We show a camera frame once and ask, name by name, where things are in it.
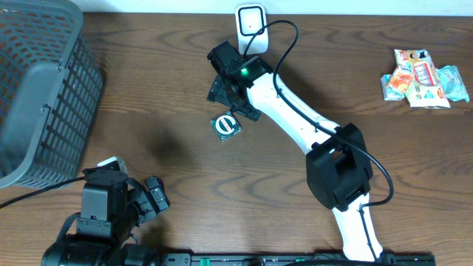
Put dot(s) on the orange tissue pack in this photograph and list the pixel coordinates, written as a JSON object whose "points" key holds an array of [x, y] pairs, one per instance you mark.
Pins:
{"points": [[400, 79]]}

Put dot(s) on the green soft wipes pack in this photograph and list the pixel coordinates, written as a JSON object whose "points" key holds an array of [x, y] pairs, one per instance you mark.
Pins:
{"points": [[453, 84]]}

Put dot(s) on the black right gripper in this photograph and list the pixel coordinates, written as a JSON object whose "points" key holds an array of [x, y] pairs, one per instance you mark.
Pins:
{"points": [[216, 93]]}

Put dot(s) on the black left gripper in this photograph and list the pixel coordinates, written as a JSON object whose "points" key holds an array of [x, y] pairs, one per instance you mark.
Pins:
{"points": [[154, 196]]}

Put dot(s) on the white barcode scanner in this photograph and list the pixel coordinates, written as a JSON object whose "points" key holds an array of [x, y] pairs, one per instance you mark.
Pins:
{"points": [[249, 19]]}

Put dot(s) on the cream wipes pack blue edges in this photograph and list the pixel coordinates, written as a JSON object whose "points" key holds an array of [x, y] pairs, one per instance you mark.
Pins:
{"points": [[425, 90]]}

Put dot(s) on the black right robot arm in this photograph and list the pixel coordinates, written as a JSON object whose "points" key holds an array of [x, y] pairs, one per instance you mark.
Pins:
{"points": [[338, 169]]}

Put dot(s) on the grey plastic mesh basket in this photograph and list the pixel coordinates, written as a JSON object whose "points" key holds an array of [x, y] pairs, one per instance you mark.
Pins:
{"points": [[51, 88]]}

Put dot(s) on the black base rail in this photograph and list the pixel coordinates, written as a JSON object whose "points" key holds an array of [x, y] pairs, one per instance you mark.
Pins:
{"points": [[388, 259]]}

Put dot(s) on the black healing ointment box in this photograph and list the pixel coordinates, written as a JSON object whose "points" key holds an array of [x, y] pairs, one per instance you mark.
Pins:
{"points": [[226, 126]]}

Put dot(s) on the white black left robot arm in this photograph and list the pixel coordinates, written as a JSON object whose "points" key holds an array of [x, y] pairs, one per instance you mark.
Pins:
{"points": [[113, 204]]}

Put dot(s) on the teal white Kleenex tissue pack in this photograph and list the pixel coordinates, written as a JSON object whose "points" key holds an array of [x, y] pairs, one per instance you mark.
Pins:
{"points": [[388, 93]]}

